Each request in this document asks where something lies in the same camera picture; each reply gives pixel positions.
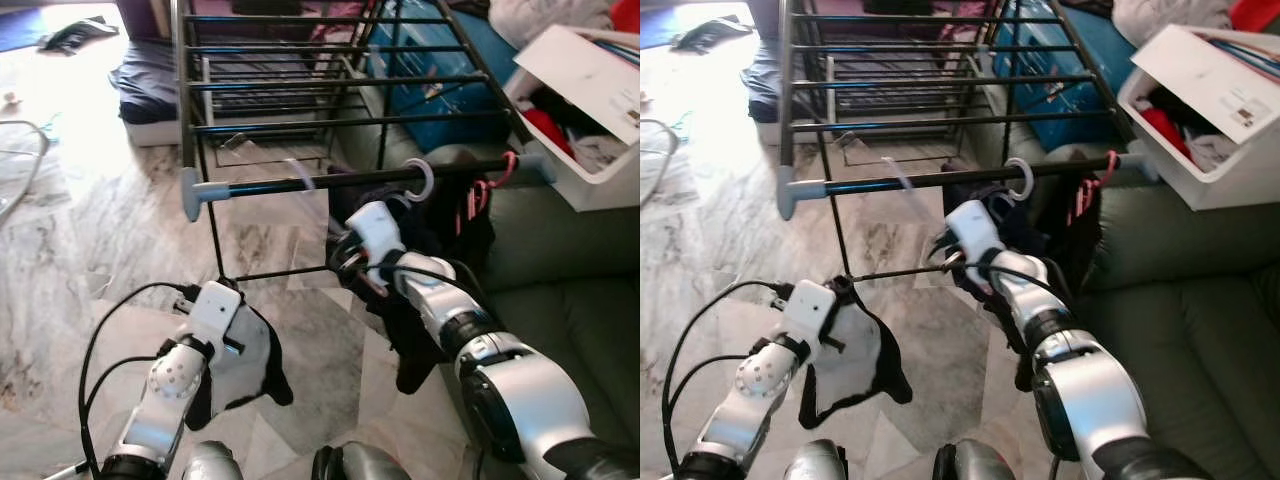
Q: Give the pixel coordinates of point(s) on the black and white garment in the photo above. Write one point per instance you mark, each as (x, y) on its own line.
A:
(860, 370)
(245, 360)

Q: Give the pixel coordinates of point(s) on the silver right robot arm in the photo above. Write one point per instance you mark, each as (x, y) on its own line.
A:
(500, 390)
(1090, 400)

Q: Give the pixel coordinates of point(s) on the white plastic hanger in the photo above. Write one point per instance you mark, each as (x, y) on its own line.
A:
(432, 180)
(1032, 180)

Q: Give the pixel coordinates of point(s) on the red plastic hanger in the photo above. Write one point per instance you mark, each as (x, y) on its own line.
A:
(1112, 165)
(511, 170)

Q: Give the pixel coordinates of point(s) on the grey left robot leg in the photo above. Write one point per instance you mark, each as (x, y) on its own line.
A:
(210, 462)
(815, 462)

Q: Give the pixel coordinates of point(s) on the grey robot leg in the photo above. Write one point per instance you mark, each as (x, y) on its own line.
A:
(210, 462)
(975, 462)
(815, 462)
(360, 462)

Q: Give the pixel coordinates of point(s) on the grey right robot leg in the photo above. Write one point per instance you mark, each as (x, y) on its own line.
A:
(360, 462)
(975, 462)

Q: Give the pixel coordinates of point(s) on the blue bag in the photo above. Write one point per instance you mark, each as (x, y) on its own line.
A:
(440, 80)
(1040, 80)

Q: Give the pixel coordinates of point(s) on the white pole with black tip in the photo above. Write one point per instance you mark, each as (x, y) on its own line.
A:
(62, 470)

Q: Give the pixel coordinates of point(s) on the green sofa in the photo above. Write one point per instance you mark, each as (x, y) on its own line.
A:
(570, 330)
(1180, 330)

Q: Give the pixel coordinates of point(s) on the black striped cloth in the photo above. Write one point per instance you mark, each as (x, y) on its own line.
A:
(712, 35)
(78, 35)

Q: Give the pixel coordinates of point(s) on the white storage box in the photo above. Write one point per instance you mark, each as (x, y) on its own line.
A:
(580, 70)
(1200, 80)

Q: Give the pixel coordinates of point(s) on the white bedding bundle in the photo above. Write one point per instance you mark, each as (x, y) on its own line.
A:
(550, 15)
(1170, 15)

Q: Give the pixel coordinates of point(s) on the blue floor mat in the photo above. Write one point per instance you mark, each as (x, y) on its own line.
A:
(655, 28)
(20, 28)

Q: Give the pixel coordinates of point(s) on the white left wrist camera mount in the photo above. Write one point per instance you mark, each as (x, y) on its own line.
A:
(212, 310)
(812, 312)

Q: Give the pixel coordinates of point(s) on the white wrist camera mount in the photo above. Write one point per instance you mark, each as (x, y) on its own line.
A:
(378, 228)
(812, 312)
(212, 310)
(975, 228)

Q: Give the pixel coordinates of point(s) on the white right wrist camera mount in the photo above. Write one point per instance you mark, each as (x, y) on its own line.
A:
(975, 228)
(378, 228)

